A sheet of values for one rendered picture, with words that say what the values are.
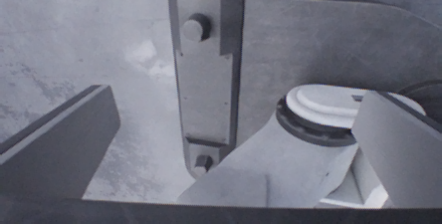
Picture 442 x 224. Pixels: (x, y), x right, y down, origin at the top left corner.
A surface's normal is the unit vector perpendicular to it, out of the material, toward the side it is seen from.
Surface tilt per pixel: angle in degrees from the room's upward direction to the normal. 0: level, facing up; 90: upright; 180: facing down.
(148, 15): 0
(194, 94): 0
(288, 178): 90
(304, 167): 90
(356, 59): 0
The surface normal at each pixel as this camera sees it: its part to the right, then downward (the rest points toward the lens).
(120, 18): -0.23, 0.50
